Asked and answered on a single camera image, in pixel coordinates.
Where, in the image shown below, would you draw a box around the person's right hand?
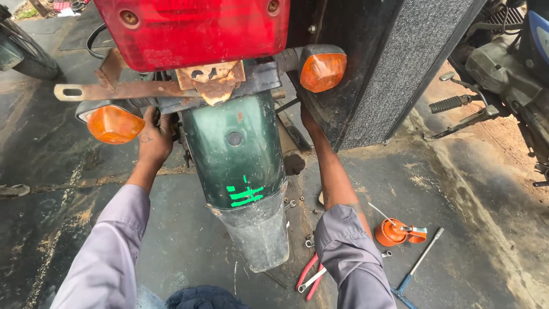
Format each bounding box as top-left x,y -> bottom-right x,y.
300,101 -> 323,140

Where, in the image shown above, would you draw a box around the person's left hand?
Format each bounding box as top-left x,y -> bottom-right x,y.
138,106 -> 174,167

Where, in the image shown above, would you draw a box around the green motorcycle rear fender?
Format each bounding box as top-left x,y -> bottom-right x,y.
179,91 -> 291,274

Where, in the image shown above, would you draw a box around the red motorcycle tail light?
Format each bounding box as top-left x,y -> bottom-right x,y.
94,0 -> 291,73

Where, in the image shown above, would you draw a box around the black motorcycle wheel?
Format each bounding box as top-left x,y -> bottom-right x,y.
0,4 -> 64,81

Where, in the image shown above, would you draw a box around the orange turn signal black stalk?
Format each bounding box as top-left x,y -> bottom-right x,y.
274,44 -> 347,94

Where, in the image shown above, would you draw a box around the dark blue cloth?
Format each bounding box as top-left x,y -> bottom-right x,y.
165,285 -> 250,309

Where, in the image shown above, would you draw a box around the metal coil spring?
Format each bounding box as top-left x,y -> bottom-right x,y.
263,270 -> 288,290

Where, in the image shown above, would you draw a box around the silver combination wrench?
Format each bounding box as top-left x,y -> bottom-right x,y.
298,251 -> 393,294

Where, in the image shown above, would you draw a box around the black textured side box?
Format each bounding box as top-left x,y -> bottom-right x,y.
287,0 -> 488,153

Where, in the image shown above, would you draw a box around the orange oil can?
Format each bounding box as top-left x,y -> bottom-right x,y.
368,202 -> 428,248

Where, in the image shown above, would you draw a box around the parked motorcycle with footpegs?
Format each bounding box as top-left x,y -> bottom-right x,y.
422,0 -> 549,188

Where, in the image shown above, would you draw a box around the orange turn signal with bracket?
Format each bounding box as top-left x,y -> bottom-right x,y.
75,100 -> 146,145

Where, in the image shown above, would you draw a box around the rusty metal bracket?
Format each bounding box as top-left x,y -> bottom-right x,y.
54,48 -> 198,103

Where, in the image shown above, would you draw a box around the rusty number plate mount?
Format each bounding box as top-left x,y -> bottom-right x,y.
175,60 -> 246,106

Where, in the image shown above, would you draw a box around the red handled pliers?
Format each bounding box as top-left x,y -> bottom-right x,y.
295,252 -> 327,301

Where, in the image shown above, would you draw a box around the blue handled socket wrench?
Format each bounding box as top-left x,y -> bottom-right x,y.
389,227 -> 445,309

